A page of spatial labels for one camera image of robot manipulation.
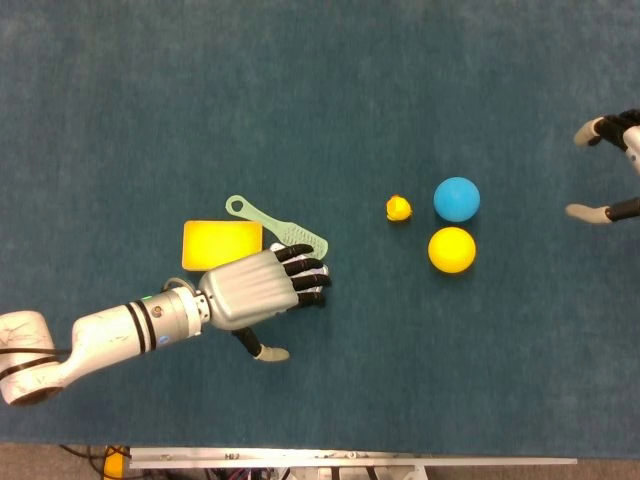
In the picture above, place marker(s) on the teal carpet table mat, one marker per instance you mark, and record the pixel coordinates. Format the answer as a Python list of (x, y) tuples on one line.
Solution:
[(350, 100)]

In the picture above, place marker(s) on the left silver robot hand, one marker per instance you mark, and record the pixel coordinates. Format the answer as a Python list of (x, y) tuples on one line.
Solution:
[(250, 290)]

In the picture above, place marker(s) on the yellow box under table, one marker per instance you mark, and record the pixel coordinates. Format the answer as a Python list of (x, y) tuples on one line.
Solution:
[(114, 467)]

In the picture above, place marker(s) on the light green plastic grater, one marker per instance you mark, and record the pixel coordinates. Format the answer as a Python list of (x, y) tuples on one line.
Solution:
[(280, 227)]

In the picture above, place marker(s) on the yellow foam ball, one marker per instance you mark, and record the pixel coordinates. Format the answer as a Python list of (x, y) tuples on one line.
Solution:
[(452, 250)]

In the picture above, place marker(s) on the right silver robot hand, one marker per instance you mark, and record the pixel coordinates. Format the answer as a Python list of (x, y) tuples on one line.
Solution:
[(615, 127)]

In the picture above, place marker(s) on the blue foam ball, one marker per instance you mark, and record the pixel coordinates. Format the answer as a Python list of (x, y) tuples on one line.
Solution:
[(456, 199)]

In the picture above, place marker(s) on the yellow rectangular sponge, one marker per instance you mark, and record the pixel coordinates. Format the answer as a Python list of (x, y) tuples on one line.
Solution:
[(220, 245)]

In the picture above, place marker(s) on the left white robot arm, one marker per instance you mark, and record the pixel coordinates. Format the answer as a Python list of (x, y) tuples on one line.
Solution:
[(100, 330)]

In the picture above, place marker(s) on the small yellow rubber duck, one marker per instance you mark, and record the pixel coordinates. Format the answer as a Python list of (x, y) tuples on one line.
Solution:
[(398, 208)]

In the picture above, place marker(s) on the aluminium frame rail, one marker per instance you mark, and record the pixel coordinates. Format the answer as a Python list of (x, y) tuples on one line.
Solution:
[(350, 459)]

